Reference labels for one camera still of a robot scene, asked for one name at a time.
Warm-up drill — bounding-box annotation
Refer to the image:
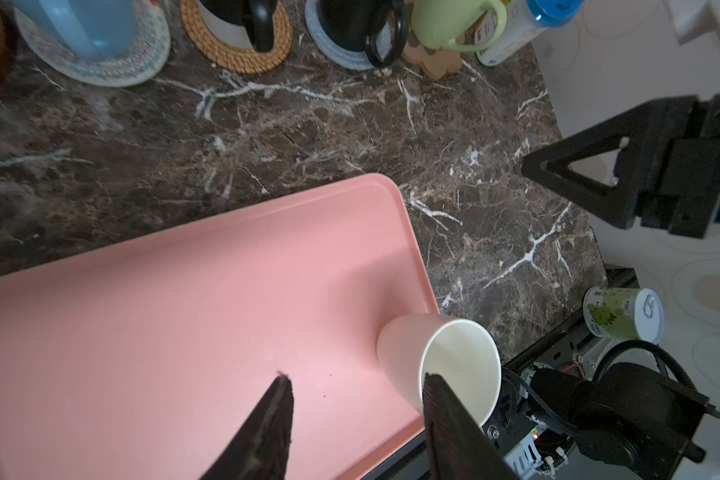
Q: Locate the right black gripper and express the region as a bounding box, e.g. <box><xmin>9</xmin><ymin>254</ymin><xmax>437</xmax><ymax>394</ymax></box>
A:
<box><xmin>521</xmin><ymin>94</ymin><xmax>720</xmax><ymax>239</ymax></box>

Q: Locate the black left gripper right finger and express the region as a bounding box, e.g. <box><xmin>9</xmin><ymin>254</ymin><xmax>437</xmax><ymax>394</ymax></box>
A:
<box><xmin>422</xmin><ymin>374</ymin><xmax>517</xmax><ymax>480</ymax></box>

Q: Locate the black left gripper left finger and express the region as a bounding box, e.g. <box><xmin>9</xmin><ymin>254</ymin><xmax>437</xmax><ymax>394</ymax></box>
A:
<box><xmin>201</xmin><ymin>373</ymin><xmax>294</xmax><ymax>479</ymax></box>

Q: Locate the white mug pink handle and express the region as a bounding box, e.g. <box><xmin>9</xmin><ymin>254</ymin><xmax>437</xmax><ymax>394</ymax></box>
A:
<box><xmin>376</xmin><ymin>313</ymin><xmax>502</xmax><ymax>426</ymax></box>

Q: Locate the cork paw print coaster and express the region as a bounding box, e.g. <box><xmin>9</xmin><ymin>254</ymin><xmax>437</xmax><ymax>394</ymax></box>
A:
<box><xmin>402</xmin><ymin>32</ymin><xmax>462</xmax><ymax>81</ymax></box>

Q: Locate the blue woven round coaster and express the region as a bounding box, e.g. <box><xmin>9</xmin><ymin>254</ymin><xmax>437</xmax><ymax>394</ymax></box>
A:
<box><xmin>304</xmin><ymin>0</ymin><xmax>395</xmax><ymax>71</ymax></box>

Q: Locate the black mug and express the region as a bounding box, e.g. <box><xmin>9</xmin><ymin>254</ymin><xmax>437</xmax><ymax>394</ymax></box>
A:
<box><xmin>318</xmin><ymin>0</ymin><xmax>409</xmax><ymax>69</ymax></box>
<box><xmin>197</xmin><ymin>0</ymin><xmax>278</xmax><ymax>53</ymax></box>

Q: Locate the rattan woven round coaster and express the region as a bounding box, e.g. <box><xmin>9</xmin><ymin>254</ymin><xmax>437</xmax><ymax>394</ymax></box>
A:
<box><xmin>180</xmin><ymin>1</ymin><xmax>292</xmax><ymax>74</ymax></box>

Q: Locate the multicolour woven round coaster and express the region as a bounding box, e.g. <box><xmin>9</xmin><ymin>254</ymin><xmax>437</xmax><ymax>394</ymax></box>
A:
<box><xmin>14</xmin><ymin>1</ymin><xmax>171</xmax><ymax>88</ymax></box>

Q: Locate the white mug blue handle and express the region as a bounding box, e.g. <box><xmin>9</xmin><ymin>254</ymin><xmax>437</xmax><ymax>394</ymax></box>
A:
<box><xmin>13</xmin><ymin>0</ymin><xmax>137</xmax><ymax>61</ymax></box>

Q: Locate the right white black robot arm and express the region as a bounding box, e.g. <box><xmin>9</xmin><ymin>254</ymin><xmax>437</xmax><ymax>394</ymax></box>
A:
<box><xmin>521</xmin><ymin>94</ymin><xmax>720</xmax><ymax>479</ymax></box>

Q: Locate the pink tray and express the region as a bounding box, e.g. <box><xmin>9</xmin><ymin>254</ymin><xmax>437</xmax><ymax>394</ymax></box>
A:
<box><xmin>0</xmin><ymin>174</ymin><xmax>437</xmax><ymax>479</ymax></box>

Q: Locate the blue lidded white jar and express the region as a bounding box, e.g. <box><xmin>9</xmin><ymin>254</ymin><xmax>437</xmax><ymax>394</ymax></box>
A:
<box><xmin>477</xmin><ymin>0</ymin><xmax>584</xmax><ymax>67</ymax></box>

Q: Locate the green jar white lid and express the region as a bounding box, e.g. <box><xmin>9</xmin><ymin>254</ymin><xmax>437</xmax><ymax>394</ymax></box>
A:
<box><xmin>582</xmin><ymin>286</ymin><xmax>665</xmax><ymax>344</ymax></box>

